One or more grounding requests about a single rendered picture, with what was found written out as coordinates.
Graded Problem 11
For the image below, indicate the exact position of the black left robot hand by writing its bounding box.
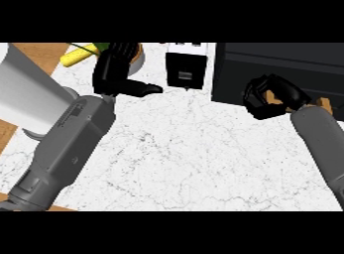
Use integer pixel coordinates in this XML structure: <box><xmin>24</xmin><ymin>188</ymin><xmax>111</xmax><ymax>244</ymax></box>
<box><xmin>91</xmin><ymin>43</ymin><xmax>164</xmax><ymax>98</ymax></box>

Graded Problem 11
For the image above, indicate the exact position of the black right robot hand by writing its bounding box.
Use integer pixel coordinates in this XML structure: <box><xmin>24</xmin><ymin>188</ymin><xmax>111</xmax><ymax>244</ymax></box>
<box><xmin>241</xmin><ymin>73</ymin><xmax>314</xmax><ymax>121</ymax></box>

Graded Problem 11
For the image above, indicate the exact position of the tan cup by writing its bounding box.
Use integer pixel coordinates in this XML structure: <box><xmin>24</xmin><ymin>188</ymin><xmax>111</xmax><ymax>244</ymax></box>
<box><xmin>263</xmin><ymin>88</ymin><xmax>336</xmax><ymax>116</ymax></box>

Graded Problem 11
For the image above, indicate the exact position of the grey pot with brown inside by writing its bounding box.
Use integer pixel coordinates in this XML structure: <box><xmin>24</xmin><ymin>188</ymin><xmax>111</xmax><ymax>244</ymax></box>
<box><xmin>126</xmin><ymin>43</ymin><xmax>147</xmax><ymax>75</ymax></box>

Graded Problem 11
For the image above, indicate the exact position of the green leaf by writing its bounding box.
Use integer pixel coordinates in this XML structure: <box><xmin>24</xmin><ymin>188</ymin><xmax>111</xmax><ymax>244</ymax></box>
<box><xmin>70</xmin><ymin>43</ymin><xmax>111</xmax><ymax>57</ymax></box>

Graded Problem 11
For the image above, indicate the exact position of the yellow banana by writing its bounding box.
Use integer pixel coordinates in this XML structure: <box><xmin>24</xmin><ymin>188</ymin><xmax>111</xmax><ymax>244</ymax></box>
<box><xmin>60</xmin><ymin>44</ymin><xmax>102</xmax><ymax>68</ymax></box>

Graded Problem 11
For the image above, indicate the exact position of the black and white appliance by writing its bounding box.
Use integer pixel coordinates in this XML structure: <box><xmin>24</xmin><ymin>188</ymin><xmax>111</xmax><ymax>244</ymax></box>
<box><xmin>163</xmin><ymin>43</ymin><xmax>219</xmax><ymax>91</ymax></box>

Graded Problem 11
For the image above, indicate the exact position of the dark grey cabinet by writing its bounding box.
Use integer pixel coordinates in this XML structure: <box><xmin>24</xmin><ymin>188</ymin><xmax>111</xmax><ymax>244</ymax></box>
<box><xmin>210</xmin><ymin>43</ymin><xmax>344</xmax><ymax>123</ymax></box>

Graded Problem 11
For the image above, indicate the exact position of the white cylinder roll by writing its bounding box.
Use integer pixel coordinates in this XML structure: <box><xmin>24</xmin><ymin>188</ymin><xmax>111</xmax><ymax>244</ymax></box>
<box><xmin>0</xmin><ymin>43</ymin><xmax>77</xmax><ymax>135</ymax></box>

